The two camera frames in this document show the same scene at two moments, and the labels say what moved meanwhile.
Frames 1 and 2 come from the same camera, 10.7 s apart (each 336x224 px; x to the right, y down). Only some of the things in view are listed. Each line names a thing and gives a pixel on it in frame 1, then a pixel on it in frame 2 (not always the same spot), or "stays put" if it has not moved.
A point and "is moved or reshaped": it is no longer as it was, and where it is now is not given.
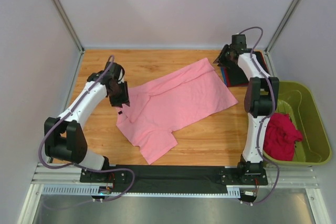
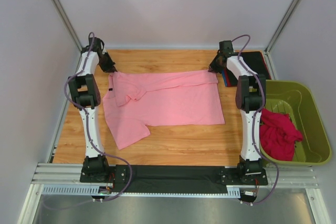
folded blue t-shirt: [223, 76] stays put
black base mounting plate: [173, 178] stays put
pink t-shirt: [158, 107] is moved or reshaped
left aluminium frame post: [62, 11] stays put
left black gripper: [119, 96] to [107, 63]
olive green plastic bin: [298, 99] stays put
